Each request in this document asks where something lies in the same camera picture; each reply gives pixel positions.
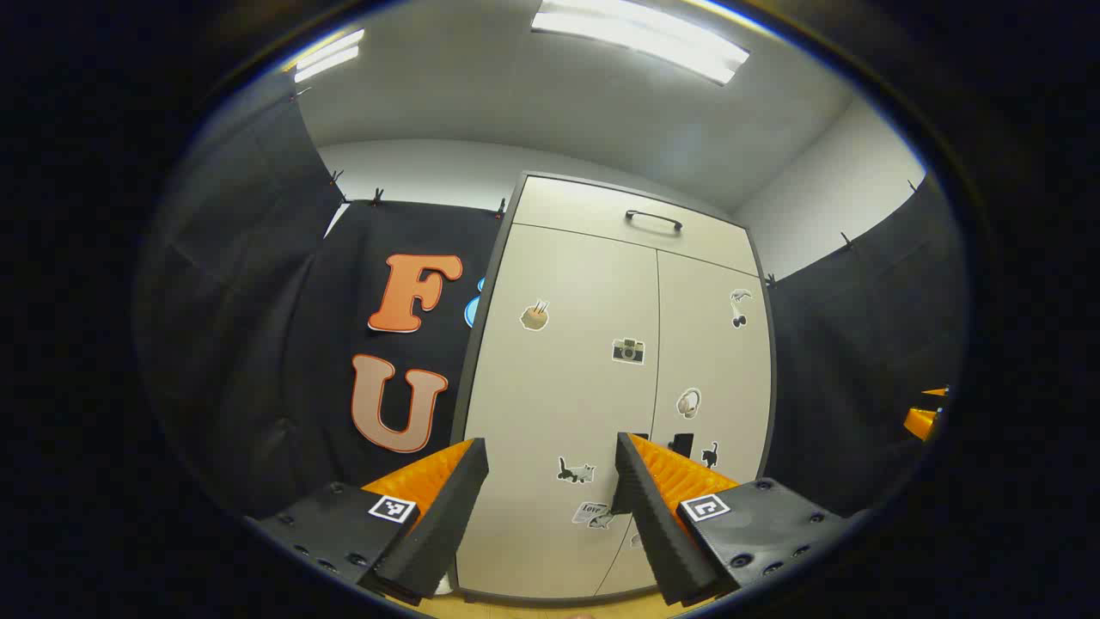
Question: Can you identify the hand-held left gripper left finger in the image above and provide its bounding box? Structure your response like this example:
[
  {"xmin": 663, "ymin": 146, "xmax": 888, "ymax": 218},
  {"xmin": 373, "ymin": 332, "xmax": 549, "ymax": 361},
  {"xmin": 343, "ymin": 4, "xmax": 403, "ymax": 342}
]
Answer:
[{"xmin": 245, "ymin": 437, "xmax": 491, "ymax": 607}]

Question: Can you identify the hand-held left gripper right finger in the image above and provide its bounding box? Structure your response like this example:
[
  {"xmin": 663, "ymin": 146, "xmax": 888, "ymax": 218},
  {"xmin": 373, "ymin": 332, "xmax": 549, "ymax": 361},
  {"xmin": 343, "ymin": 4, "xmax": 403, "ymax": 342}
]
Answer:
[{"xmin": 612, "ymin": 432, "xmax": 869, "ymax": 607}]

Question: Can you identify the camera sticker shoe cabinet door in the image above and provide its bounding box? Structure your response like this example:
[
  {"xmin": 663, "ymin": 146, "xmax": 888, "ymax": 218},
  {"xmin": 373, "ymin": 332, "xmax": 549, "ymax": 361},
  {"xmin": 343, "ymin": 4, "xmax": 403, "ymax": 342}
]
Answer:
[{"xmin": 455, "ymin": 224, "xmax": 661, "ymax": 600}]

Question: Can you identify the beige shoe cabinet door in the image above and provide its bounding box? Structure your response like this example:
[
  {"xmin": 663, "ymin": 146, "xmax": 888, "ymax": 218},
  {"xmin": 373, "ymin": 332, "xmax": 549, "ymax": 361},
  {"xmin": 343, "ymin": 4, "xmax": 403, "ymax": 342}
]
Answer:
[{"xmin": 597, "ymin": 249, "xmax": 774, "ymax": 598}]

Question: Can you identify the beige double-door shoe cabinet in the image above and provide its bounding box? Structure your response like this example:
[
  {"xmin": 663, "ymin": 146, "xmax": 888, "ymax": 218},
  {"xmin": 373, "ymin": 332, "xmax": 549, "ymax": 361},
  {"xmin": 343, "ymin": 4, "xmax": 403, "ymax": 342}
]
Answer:
[{"xmin": 451, "ymin": 170, "xmax": 779, "ymax": 603}]

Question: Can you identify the beige cabinet drawer front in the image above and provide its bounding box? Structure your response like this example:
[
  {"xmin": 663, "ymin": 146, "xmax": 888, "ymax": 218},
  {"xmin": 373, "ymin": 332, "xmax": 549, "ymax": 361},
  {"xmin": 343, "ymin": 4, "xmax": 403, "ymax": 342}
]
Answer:
[{"xmin": 513, "ymin": 176, "xmax": 760, "ymax": 276}]

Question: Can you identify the black backdrop cloth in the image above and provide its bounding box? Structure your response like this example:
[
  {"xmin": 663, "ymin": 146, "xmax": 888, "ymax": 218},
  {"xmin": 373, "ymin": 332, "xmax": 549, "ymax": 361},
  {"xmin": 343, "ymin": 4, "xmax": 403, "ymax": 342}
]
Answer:
[{"xmin": 137, "ymin": 73, "xmax": 972, "ymax": 521}]

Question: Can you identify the row of black cloth clips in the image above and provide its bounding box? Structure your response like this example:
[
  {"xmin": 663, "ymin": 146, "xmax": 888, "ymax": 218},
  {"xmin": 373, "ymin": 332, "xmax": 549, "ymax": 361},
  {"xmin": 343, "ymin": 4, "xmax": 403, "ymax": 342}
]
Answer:
[{"xmin": 290, "ymin": 84, "xmax": 919, "ymax": 287}]

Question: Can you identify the large ceiling light panel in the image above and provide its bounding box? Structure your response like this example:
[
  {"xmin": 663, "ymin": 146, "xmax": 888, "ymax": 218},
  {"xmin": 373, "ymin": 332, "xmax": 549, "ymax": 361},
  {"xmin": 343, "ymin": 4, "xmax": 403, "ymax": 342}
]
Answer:
[{"xmin": 531, "ymin": 0, "xmax": 750, "ymax": 85}]

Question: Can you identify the small ceiling light panel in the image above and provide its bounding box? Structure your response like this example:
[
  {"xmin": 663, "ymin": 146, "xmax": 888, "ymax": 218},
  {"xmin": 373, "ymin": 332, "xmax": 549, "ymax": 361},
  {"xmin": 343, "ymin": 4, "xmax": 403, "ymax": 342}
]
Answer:
[{"xmin": 292, "ymin": 28, "xmax": 366, "ymax": 84}]

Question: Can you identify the black drawer pull handle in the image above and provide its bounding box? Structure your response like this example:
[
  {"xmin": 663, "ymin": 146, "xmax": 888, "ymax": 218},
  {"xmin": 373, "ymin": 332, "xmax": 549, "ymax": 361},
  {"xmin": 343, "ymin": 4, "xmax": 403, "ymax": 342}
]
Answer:
[{"xmin": 625, "ymin": 209, "xmax": 684, "ymax": 233}]

